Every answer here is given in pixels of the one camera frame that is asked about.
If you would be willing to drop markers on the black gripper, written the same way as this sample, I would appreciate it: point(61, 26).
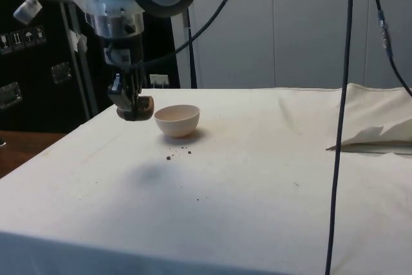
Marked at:
point(130, 49)

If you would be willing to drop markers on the white bowl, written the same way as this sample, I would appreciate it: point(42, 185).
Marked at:
point(177, 123)

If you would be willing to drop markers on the black cabinet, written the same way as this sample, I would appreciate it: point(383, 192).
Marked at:
point(32, 94)

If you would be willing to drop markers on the brown cup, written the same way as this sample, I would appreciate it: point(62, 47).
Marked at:
point(145, 109)

